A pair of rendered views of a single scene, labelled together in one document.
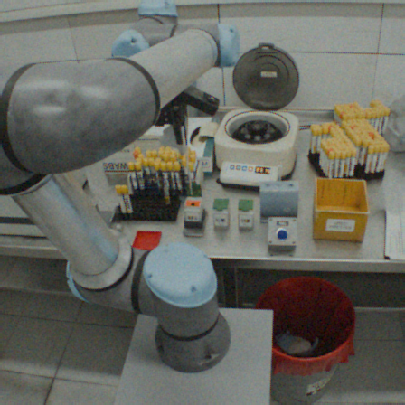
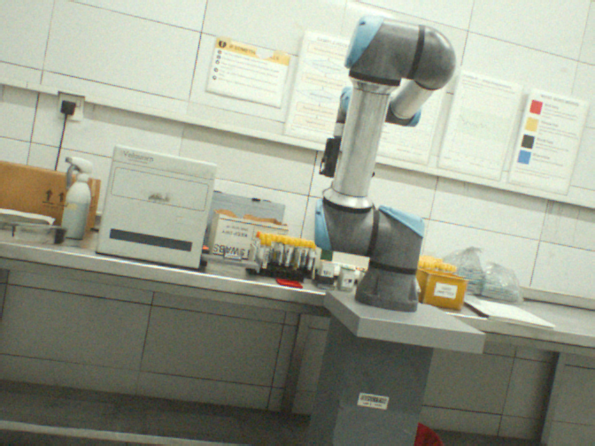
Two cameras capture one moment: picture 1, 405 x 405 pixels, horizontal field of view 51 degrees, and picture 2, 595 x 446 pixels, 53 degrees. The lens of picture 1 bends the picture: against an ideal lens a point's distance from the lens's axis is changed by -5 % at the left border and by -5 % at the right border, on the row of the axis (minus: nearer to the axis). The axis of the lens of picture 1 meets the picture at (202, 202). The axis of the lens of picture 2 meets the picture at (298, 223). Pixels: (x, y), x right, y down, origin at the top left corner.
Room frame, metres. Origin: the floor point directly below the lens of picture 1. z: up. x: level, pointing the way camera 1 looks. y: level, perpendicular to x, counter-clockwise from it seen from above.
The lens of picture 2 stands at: (-0.70, 0.85, 1.14)
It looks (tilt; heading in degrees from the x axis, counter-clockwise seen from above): 3 degrees down; 336
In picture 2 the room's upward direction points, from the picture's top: 11 degrees clockwise
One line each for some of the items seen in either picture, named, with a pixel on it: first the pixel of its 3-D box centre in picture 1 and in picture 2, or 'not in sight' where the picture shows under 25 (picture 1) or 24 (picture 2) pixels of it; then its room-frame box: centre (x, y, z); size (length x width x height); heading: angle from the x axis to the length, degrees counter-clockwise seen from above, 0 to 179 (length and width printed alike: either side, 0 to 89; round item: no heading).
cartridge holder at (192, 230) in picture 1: (194, 220); (323, 280); (0.90, 0.02, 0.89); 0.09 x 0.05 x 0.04; 167
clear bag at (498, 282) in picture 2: not in sight; (500, 280); (1.16, -0.89, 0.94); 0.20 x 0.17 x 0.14; 50
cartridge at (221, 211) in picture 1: (221, 213); (346, 279); (0.89, -0.05, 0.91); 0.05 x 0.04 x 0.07; 168
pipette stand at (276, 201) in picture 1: (278, 200); not in sight; (0.90, -0.20, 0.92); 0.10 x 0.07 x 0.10; 80
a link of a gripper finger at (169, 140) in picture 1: (172, 141); not in sight; (0.88, 0.05, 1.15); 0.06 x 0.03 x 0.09; 77
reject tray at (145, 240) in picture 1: (146, 240); (289, 283); (0.85, 0.16, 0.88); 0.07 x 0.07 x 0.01; 78
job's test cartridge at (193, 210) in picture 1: (193, 211); (325, 272); (0.90, 0.02, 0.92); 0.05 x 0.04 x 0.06; 167
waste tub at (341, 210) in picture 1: (339, 209); (437, 288); (0.84, -0.35, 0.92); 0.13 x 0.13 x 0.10; 75
